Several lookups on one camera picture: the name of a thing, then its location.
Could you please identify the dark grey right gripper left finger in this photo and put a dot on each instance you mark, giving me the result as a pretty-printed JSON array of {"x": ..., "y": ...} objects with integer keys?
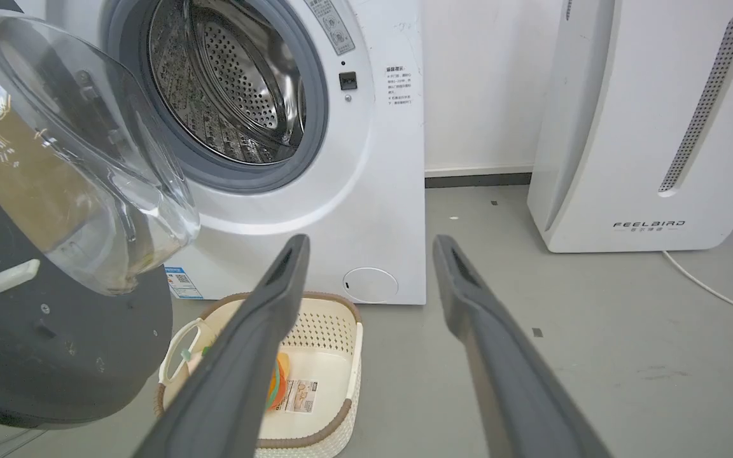
[{"x": 239, "y": 375}]

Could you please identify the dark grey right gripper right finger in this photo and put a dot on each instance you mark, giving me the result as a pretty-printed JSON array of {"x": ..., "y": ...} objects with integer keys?
[{"x": 506, "y": 375}]

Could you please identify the round glass washing machine door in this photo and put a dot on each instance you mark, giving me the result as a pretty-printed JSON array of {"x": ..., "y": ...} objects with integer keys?
[{"x": 42, "y": 254}]

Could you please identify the white front-load washing machine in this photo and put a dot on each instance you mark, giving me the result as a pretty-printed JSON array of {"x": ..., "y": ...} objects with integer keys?
[{"x": 366, "y": 191}]

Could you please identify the orange toy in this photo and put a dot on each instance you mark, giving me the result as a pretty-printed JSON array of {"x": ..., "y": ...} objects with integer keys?
[{"x": 275, "y": 381}]

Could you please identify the white woven laundry basket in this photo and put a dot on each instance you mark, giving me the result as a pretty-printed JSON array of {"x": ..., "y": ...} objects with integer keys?
[{"x": 325, "y": 375}]

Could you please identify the white Feelbird air purifier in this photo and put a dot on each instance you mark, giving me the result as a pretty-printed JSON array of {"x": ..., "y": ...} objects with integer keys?
[{"x": 646, "y": 114}]

